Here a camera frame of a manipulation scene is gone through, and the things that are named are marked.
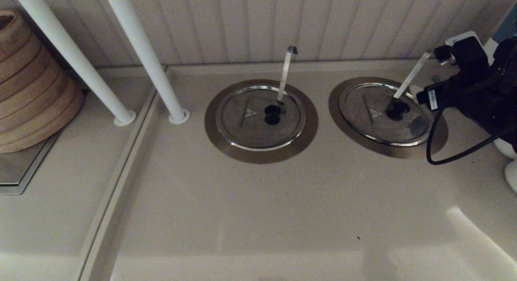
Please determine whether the white metal pole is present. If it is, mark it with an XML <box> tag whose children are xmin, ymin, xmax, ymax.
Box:
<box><xmin>102</xmin><ymin>0</ymin><xmax>190</xmax><ymax>125</ymax></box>
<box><xmin>10</xmin><ymin>0</ymin><xmax>137</xmax><ymax>127</ymax></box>

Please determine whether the beige counter divider strip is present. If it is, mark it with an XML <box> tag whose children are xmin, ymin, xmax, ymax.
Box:
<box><xmin>79</xmin><ymin>67</ymin><xmax>167</xmax><ymax>281</ymax></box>

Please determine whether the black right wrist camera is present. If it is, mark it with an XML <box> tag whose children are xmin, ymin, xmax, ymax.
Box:
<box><xmin>433</xmin><ymin>31</ymin><xmax>491</xmax><ymax>84</ymax></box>

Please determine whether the steel ladle with straight handle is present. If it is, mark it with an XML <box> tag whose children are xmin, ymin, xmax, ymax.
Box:
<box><xmin>393</xmin><ymin>50</ymin><xmax>433</xmax><ymax>100</ymax></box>

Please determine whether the left steel ladle handle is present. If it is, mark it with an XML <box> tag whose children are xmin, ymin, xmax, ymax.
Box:
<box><xmin>277</xmin><ymin>46</ymin><xmax>298</xmax><ymax>105</ymax></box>

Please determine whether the black cable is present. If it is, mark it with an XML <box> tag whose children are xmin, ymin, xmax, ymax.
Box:
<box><xmin>426</xmin><ymin>105</ymin><xmax>517</xmax><ymax>166</ymax></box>

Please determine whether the steel pot well ring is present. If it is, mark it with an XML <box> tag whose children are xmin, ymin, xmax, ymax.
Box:
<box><xmin>328</xmin><ymin>77</ymin><xmax>449</xmax><ymax>159</ymax></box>
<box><xmin>204</xmin><ymin>79</ymin><xmax>319</xmax><ymax>164</ymax></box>

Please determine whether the steel lid with black knob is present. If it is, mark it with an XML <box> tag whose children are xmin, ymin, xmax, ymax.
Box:
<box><xmin>338</xmin><ymin>82</ymin><xmax>433</xmax><ymax>147</ymax></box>
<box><xmin>215</xmin><ymin>85</ymin><xmax>306</xmax><ymax>152</ymax></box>

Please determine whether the bamboo steamer stack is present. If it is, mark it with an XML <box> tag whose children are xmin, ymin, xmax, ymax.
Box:
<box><xmin>0</xmin><ymin>10</ymin><xmax>85</xmax><ymax>154</ymax></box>

